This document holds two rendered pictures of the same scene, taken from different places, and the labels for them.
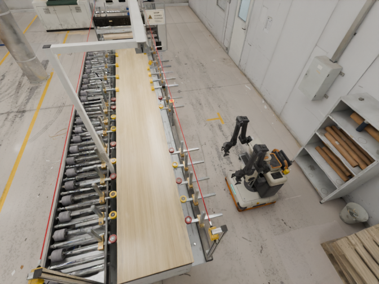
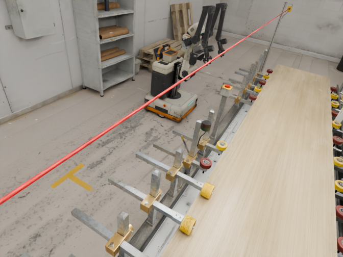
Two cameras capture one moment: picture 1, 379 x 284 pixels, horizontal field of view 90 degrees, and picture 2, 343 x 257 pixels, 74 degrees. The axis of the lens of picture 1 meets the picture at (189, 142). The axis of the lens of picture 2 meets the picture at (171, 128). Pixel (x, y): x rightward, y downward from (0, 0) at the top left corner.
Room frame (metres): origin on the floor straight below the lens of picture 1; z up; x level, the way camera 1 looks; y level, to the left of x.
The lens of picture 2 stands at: (3.89, 1.12, 1.96)
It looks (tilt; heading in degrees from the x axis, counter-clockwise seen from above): 36 degrees down; 221
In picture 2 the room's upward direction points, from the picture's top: 8 degrees clockwise
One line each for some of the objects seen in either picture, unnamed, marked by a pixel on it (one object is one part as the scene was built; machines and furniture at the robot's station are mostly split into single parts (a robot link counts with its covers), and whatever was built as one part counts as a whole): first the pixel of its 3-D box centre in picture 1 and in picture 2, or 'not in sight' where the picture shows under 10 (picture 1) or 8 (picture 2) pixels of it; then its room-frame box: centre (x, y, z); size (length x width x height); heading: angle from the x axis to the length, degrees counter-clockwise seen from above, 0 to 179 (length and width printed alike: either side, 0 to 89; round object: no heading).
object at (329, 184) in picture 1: (341, 153); (108, 42); (1.84, -2.35, 0.78); 0.90 x 0.45 x 1.55; 16
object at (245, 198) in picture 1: (250, 187); (171, 101); (1.51, -1.06, 0.16); 0.67 x 0.64 x 0.25; 106
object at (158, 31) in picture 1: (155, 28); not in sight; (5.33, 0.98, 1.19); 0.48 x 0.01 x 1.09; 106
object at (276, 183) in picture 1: (263, 173); (169, 74); (1.54, -1.15, 0.59); 0.55 x 0.34 x 0.83; 16
